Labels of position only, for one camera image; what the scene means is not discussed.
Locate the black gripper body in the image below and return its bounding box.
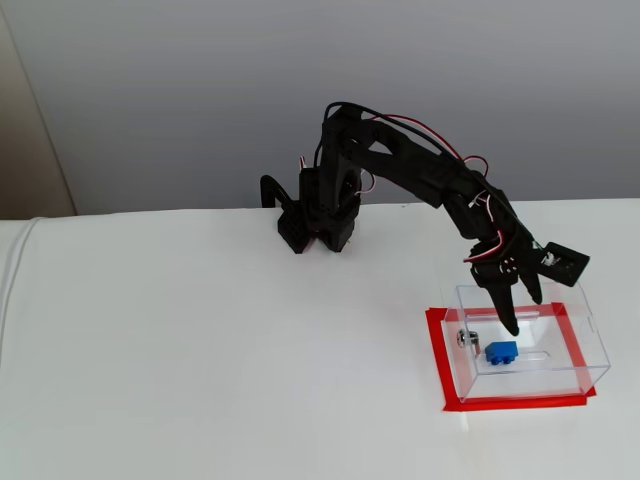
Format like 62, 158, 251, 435
469, 234, 544, 289

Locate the black table clamp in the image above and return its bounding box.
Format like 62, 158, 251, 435
258, 173, 314, 256

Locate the red tape frame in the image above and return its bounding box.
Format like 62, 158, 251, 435
424, 302, 599, 413

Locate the silver cam lock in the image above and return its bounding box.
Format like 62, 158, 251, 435
456, 329, 487, 359

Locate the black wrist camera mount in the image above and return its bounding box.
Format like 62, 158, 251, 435
535, 241, 591, 288

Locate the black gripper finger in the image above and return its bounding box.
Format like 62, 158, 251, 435
519, 267, 544, 305
485, 277, 521, 337

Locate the transparent plastic box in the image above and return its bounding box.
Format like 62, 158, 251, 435
446, 279, 612, 404

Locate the blue lego brick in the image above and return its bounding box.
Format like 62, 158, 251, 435
483, 340, 520, 366

